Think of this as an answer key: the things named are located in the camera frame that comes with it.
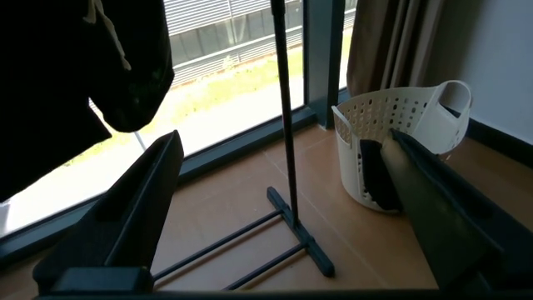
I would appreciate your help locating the white laundry basket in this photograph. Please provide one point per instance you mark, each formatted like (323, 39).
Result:
(433, 121)

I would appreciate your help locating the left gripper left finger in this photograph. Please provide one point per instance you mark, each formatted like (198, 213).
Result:
(125, 221)

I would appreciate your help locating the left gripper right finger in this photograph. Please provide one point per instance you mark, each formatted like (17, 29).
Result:
(449, 216)

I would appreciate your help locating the brown curtain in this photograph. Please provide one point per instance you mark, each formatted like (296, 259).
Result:
(387, 46)

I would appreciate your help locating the black clothes rack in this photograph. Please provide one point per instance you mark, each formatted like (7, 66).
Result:
(285, 104)

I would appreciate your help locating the window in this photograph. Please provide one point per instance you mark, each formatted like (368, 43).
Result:
(233, 83)

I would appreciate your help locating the black garment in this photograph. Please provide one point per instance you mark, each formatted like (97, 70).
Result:
(377, 175)

